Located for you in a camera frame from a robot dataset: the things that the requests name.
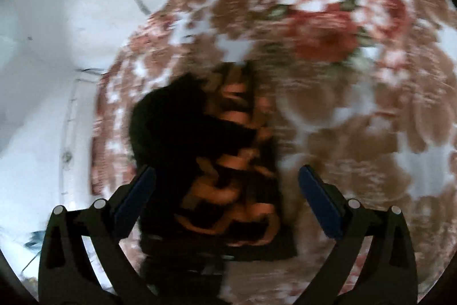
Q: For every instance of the black garment with orange print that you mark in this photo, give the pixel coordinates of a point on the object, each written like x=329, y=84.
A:
x=167, y=133

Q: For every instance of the floral brown and red blanket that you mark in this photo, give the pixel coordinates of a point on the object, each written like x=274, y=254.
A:
x=357, y=112

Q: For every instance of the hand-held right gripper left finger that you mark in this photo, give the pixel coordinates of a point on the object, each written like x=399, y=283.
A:
x=137, y=201

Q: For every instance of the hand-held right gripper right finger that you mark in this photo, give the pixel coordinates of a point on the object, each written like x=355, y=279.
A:
x=321, y=205

